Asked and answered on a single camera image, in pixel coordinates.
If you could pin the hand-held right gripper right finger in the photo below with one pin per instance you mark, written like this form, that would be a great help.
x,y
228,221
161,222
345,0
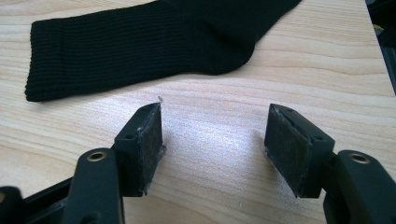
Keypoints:
x,y
292,149

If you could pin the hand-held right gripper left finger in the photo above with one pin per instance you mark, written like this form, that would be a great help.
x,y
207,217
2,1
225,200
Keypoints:
x,y
146,155

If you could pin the black sock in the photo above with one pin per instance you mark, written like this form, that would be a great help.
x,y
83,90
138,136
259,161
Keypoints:
x,y
124,46

